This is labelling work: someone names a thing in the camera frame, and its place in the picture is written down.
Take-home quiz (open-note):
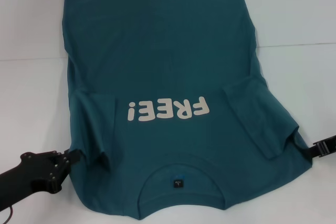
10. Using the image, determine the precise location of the teal t-shirt with FREE print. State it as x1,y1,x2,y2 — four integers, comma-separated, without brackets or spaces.
61,0,313,205

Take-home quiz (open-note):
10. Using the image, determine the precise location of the cable with metal plug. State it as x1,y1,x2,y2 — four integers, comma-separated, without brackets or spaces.
0,199,14,224

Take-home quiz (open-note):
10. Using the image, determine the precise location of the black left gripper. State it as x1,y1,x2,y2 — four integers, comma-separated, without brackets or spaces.
0,149,83,207

